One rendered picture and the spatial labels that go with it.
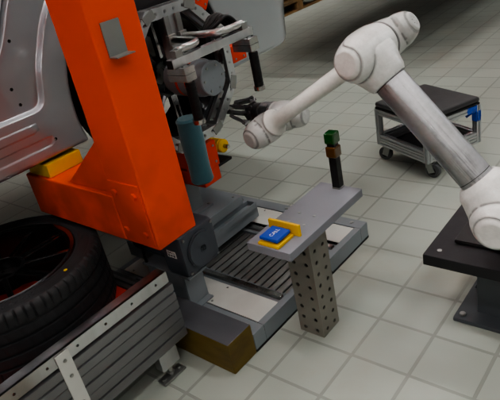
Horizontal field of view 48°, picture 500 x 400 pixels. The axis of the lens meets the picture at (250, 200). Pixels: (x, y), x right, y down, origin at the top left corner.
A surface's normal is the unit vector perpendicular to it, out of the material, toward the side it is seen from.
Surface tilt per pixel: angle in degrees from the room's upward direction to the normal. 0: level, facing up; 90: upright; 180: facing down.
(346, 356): 0
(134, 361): 90
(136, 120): 90
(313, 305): 90
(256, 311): 0
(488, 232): 98
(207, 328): 0
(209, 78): 90
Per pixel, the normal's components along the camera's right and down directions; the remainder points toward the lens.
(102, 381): 0.76, 0.16
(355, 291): -0.19, -0.87
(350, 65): -0.71, 0.38
